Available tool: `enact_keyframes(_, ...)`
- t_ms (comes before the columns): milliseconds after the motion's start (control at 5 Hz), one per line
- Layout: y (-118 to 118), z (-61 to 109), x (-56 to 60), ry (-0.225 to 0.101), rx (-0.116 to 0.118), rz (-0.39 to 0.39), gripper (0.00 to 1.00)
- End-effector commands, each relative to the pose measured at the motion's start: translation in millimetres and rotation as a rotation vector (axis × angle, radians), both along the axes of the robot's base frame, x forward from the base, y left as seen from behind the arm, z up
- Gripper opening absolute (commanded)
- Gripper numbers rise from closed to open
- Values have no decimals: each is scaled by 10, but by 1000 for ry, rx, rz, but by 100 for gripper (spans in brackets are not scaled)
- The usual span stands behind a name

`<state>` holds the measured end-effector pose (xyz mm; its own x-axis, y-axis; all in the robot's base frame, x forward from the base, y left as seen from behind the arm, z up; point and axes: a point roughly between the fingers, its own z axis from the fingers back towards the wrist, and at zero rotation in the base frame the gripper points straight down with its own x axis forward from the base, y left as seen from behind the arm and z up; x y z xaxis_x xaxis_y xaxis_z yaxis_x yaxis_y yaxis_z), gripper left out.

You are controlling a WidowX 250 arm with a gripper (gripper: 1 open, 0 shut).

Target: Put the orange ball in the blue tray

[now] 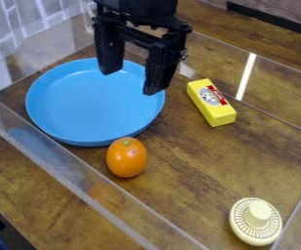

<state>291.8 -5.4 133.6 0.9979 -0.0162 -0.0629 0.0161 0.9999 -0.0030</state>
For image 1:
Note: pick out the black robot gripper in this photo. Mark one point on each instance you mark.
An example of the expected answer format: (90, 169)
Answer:
(146, 23)

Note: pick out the orange toy ball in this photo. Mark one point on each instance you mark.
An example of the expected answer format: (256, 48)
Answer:
(126, 157)

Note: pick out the blue round tray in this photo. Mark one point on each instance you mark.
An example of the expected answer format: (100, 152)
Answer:
(85, 108)

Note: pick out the yellow butter box toy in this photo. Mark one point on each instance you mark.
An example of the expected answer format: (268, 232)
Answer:
(212, 103)

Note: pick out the cream round toy dial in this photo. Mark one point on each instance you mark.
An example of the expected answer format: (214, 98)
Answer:
(256, 221)

